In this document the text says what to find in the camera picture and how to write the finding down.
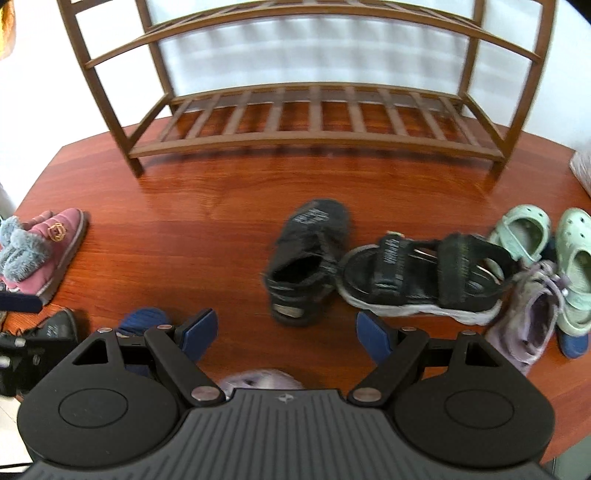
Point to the brown wooden shoe rack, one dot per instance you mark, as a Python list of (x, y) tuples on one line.
[(314, 138)]

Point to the purple mesh sneaker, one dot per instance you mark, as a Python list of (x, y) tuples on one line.
[(263, 379), (531, 318)]

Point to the mint green clog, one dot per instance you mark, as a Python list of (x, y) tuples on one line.
[(521, 230), (575, 258)]

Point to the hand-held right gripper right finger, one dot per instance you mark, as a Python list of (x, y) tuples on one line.
[(373, 337)]

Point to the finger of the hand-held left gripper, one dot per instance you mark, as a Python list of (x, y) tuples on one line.
[(21, 303), (11, 369)]

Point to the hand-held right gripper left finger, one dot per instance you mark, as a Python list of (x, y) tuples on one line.
[(198, 334)]

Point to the blue slide slipper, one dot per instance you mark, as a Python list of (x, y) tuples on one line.
[(572, 347), (143, 321)]

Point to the small black sandal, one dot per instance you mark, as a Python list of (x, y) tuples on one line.
[(302, 249)]

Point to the pink fur-lined slipper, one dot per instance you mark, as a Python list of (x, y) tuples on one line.
[(39, 219), (62, 240)]

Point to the white purple-printed plastic bag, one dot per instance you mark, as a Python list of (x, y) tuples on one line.
[(582, 170)]

